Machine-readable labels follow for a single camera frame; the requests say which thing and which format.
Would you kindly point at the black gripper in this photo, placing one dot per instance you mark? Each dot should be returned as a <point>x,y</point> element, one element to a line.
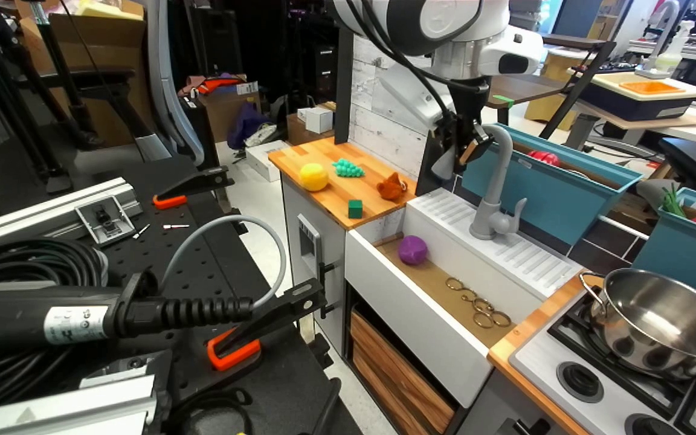
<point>462,126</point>

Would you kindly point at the wooden drawer front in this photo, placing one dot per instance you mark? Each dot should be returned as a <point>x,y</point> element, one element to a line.
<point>403,395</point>

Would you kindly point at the yellow ball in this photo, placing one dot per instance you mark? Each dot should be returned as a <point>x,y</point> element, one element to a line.
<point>311,178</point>

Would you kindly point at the aluminium extrusion rail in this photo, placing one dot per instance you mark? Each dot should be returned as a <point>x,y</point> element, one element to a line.
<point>102,211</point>

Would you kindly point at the white toy sink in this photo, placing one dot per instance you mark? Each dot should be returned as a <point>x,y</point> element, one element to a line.
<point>432,323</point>

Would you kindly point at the green grape toy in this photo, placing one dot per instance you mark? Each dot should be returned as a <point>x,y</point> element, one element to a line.
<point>346,169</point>

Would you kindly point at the orange toy figure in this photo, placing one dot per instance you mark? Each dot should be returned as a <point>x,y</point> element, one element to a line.
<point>391,186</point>

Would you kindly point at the grey toy faucet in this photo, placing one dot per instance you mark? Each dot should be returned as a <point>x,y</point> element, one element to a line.
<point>490,220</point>

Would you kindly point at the purple ball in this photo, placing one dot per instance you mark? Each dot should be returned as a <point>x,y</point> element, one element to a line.
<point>412,249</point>

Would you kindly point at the white wood panel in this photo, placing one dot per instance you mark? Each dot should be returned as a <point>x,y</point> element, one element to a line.
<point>386,122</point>

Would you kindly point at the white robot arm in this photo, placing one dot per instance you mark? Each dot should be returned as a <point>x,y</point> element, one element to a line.
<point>443,58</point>

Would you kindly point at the small green cup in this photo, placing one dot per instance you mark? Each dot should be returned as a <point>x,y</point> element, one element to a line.
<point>356,208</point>

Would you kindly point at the white tray orange content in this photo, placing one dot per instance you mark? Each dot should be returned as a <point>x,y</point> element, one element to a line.
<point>644,88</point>

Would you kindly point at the white cabinet door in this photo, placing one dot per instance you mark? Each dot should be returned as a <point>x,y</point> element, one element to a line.
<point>317,249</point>

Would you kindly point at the white toy stove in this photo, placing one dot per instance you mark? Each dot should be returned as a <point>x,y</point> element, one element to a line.
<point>598,390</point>

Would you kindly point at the steel cooking pot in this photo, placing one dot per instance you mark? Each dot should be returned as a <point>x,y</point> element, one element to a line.
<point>645,320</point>

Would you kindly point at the black clamp orange handle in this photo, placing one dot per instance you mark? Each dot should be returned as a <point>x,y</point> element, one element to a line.
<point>242,344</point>

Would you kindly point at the teal bin left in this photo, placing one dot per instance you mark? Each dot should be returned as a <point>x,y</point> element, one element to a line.
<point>564,190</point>

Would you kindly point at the black cable connector foreground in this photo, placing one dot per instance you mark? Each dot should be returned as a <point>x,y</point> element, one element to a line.
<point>37,315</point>

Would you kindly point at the wooden cutting board counter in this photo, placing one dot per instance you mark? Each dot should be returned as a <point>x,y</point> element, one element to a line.
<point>338,192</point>

